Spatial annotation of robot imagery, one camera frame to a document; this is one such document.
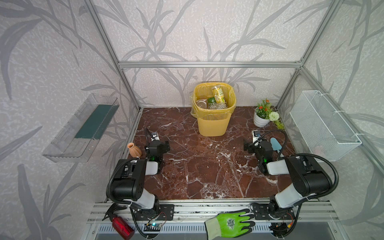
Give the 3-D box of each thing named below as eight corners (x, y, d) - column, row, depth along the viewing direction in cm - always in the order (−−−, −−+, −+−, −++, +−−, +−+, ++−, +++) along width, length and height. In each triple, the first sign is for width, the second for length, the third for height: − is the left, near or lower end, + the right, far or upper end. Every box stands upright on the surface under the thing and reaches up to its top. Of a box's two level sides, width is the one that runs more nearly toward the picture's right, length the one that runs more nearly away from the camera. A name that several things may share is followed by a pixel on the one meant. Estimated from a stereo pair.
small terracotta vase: (136, 161, 94) (128, 151, 84) (134, 153, 98) (126, 143, 88) (143, 158, 95) (136, 148, 86) (141, 150, 99) (134, 140, 89)
